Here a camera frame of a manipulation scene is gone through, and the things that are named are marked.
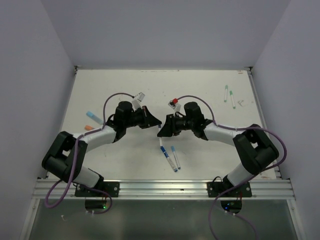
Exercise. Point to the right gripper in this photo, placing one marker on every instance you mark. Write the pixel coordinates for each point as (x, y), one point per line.
(170, 128)

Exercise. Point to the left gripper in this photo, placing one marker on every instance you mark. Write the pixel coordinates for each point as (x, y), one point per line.
(148, 120)

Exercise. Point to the light blue highlighter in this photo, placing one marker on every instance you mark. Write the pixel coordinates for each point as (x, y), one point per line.
(94, 117)

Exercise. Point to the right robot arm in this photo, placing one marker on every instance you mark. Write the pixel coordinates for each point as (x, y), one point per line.
(255, 149)

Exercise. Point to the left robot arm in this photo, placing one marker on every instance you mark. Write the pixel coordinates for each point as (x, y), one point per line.
(66, 155)

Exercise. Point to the dark blue capped marker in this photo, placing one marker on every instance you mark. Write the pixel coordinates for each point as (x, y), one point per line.
(171, 163)

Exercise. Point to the light blue capped marker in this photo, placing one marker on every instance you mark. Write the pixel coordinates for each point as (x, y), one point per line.
(176, 157)

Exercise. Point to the orange highlighter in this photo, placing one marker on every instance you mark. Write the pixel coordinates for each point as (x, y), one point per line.
(88, 128)

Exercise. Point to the green capped marker left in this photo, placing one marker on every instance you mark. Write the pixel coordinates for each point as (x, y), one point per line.
(226, 90)

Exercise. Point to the green capped marker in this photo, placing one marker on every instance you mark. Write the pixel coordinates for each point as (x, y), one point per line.
(226, 90)
(232, 99)

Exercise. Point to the green capped marker right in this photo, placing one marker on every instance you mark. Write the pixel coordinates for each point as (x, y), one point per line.
(232, 99)

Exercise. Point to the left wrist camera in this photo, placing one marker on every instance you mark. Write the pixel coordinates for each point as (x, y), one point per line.
(137, 99)

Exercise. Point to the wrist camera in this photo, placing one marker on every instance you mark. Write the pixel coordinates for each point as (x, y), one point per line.
(137, 99)
(174, 104)

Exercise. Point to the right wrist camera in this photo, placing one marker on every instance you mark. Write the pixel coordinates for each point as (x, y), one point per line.
(174, 104)

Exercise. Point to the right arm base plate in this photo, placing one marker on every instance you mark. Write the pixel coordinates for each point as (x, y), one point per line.
(219, 185)

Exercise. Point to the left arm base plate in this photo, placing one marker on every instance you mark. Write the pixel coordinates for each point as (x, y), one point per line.
(110, 187)

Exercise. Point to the aluminium rail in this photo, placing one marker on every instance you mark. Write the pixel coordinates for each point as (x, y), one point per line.
(260, 189)

